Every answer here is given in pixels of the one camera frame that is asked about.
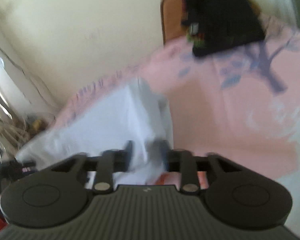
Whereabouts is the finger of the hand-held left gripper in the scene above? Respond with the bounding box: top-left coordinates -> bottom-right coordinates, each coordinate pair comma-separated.
0,160 -> 37,182

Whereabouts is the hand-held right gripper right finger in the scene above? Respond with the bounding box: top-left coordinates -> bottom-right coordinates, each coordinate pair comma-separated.
152,139 -> 243,195

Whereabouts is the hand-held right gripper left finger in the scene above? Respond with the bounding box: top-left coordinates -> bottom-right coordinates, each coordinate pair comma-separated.
50,140 -> 133,194

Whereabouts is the white cloth garment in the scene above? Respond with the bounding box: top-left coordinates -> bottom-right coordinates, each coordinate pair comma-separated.
14,77 -> 175,188

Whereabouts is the pink floral bedsheet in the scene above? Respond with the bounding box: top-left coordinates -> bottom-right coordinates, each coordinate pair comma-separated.
54,12 -> 300,239

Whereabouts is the clear plastic sheet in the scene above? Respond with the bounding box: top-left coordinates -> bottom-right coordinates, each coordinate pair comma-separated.
0,40 -> 57,150

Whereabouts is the brown wooden headboard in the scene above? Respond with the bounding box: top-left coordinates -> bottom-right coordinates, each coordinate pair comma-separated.
160,0 -> 189,46

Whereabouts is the black bag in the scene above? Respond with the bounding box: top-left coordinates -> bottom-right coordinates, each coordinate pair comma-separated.
176,0 -> 266,58

